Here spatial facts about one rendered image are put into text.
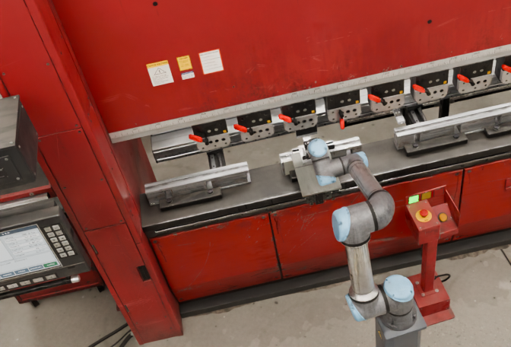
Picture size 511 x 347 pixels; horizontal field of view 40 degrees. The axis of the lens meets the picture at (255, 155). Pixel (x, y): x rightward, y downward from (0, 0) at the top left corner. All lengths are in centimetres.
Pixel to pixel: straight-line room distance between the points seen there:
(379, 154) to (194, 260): 107
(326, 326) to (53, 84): 206
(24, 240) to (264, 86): 113
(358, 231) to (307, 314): 146
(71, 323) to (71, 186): 145
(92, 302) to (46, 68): 204
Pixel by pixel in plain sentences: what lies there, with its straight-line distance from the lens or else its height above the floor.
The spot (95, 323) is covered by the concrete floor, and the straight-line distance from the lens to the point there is 420.
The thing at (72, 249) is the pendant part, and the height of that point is 140.
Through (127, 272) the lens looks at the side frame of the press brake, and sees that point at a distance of 345.
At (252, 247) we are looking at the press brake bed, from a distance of 358.
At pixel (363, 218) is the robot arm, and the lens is 254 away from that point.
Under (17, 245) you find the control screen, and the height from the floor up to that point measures 149.
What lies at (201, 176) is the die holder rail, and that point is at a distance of 333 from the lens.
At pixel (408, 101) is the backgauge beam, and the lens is 361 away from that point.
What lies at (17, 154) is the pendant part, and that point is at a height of 190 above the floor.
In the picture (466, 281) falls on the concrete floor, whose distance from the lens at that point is 406.
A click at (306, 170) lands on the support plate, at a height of 100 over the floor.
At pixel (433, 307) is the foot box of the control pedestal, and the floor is 7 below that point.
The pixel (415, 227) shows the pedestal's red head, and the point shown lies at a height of 75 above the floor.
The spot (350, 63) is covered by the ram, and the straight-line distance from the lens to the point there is 298.
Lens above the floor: 342
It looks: 47 degrees down
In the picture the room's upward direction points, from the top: 12 degrees counter-clockwise
